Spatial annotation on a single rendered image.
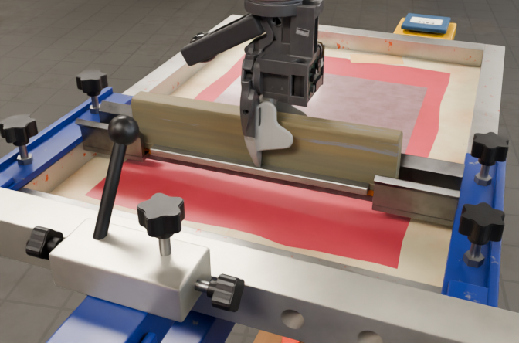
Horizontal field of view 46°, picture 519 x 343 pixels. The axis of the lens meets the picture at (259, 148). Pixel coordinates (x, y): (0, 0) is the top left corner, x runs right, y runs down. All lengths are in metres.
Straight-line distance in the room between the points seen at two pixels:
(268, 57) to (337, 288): 0.28
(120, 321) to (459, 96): 0.78
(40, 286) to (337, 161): 1.60
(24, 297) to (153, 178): 1.39
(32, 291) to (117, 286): 1.69
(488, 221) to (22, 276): 1.86
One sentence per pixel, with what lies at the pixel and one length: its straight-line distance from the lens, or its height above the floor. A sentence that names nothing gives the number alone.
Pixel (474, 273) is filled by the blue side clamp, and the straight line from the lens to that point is 0.65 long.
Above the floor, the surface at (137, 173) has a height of 0.96.
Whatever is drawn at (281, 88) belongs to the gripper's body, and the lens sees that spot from 0.72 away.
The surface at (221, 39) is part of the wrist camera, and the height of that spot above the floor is 1.17.
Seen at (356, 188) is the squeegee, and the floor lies 1.00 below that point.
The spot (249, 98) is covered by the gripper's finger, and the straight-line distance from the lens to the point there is 0.71.
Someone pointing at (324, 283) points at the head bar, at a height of 1.04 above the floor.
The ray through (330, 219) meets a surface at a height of 0.96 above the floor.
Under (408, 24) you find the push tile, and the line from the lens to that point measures 1.45.
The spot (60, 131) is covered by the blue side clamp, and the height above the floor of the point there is 1.00.
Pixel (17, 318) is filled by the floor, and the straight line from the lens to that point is 2.13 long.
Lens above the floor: 1.41
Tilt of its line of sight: 29 degrees down
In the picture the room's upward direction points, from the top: straight up
